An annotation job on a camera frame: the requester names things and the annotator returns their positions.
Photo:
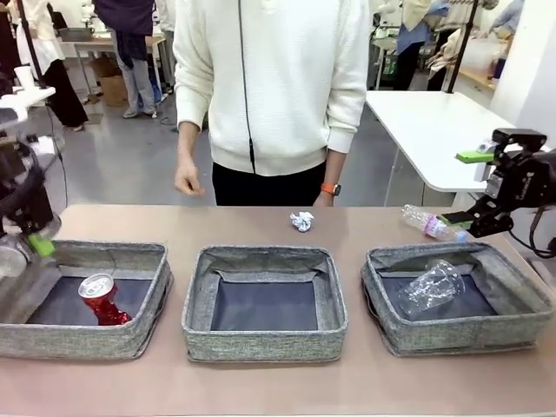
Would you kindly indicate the person's left forearm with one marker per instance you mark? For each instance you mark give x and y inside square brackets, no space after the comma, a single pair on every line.
[335,167]

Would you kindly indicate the crumpled white paper ball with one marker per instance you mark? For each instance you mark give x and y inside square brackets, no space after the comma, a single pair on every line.
[302,221]

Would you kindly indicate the clear plastic tub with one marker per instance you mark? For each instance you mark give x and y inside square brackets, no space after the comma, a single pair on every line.
[484,54]

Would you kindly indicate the orange wrist watch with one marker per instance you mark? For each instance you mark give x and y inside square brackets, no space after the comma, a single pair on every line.
[331,189]

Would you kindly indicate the large white table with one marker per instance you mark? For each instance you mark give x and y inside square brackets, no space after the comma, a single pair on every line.
[434,117]

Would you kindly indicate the grey fabric basket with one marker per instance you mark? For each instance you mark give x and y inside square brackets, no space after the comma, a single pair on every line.
[260,343]
[87,341]
[456,334]

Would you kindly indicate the brown cardboard box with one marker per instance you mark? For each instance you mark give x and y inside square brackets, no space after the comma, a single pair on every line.
[114,91]

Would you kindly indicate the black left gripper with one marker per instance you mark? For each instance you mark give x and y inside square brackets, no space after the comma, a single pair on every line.
[26,204]

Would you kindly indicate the grey storage bin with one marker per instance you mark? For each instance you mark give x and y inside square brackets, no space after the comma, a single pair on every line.
[76,35]

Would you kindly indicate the person's left hand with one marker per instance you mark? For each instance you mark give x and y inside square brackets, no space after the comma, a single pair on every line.
[323,200]

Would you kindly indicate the white paper cup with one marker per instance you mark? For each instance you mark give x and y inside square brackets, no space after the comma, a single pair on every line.
[24,77]

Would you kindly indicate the wooden workbench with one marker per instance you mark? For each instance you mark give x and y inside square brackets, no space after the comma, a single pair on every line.
[478,80]

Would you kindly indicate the person in black skirt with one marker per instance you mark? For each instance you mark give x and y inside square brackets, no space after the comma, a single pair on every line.
[65,87]

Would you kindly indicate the clear plastic bottle pink label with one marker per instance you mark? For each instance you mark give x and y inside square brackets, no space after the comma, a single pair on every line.
[428,223]

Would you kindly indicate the person's right forearm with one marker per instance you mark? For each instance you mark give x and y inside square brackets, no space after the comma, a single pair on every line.
[187,139]

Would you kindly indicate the clear plastic cup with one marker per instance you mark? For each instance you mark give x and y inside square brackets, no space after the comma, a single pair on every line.
[430,289]

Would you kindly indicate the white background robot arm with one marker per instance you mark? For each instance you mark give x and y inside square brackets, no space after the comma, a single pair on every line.
[384,8]

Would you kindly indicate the wooden top table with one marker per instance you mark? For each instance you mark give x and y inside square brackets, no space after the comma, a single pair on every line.
[104,43]

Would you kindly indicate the person's right hand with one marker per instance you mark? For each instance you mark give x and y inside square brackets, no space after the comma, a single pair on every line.
[187,178]

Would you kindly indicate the black stand pole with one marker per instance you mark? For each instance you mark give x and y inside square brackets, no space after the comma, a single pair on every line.
[461,43]
[30,43]

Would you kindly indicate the person in dark top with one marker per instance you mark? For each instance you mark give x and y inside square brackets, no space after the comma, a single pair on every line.
[130,21]

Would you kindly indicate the person in light blue shirt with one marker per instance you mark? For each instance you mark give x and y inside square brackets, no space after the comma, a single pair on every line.
[508,17]

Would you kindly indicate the crushed red drink can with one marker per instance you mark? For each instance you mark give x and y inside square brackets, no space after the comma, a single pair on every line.
[104,304]

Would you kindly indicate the small white table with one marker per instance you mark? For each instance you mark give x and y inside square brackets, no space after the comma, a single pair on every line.
[26,96]

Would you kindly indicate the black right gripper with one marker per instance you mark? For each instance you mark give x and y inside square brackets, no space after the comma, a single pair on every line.
[525,182]

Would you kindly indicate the person in white sweater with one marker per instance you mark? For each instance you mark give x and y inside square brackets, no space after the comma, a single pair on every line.
[282,87]

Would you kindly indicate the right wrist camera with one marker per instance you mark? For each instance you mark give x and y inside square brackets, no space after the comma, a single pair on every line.
[483,171]

